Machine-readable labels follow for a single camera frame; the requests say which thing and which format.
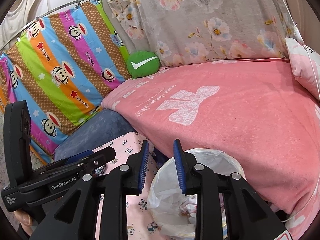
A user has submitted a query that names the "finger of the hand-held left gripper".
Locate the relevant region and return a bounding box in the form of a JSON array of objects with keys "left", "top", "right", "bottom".
[
  {"left": 66, "top": 149, "right": 94, "bottom": 163},
  {"left": 82, "top": 147, "right": 116, "bottom": 168}
]

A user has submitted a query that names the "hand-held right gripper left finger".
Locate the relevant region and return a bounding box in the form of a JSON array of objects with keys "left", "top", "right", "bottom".
[{"left": 30, "top": 141, "right": 150, "bottom": 240}]

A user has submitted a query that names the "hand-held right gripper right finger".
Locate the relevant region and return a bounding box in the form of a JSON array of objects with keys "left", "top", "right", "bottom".
[{"left": 173, "top": 139, "right": 290, "bottom": 240}]

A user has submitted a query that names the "leopard print cloth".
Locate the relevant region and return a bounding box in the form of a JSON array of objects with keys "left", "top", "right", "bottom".
[{"left": 94, "top": 164, "right": 108, "bottom": 177}]

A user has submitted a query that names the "white bag-lined bin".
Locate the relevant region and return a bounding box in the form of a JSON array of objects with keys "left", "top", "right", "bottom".
[{"left": 147, "top": 148, "right": 247, "bottom": 240}]

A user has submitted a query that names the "person's left hand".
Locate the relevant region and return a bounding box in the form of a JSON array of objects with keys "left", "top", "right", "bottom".
[{"left": 14, "top": 209, "right": 34, "bottom": 233}]

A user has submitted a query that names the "blue-grey cushion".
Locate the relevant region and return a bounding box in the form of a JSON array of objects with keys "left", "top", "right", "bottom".
[{"left": 54, "top": 109, "right": 137, "bottom": 162}]

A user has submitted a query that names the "pink panda print cloth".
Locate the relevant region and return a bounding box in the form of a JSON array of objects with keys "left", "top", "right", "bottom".
[{"left": 94, "top": 131, "right": 160, "bottom": 240}]

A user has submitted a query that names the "pink blanket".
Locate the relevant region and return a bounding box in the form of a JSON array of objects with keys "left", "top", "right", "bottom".
[{"left": 101, "top": 59, "right": 320, "bottom": 240}]

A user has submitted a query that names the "green round check-mark pillow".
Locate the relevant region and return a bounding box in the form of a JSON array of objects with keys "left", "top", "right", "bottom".
[{"left": 126, "top": 51, "right": 160, "bottom": 80}]

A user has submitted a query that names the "striped monkey print sheet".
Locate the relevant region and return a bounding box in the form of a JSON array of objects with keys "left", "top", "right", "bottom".
[{"left": 0, "top": 0, "right": 133, "bottom": 165}]

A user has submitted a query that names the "white hanging garment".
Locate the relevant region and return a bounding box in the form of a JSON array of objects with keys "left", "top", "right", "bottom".
[{"left": 0, "top": 0, "right": 43, "bottom": 50}]

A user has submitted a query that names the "grey floral sheet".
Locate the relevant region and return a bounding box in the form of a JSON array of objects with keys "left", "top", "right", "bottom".
[{"left": 107, "top": 0, "right": 292, "bottom": 68}]

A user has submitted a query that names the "pink and white pillow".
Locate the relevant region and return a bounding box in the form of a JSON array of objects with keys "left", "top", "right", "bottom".
[{"left": 285, "top": 37, "right": 320, "bottom": 103}]

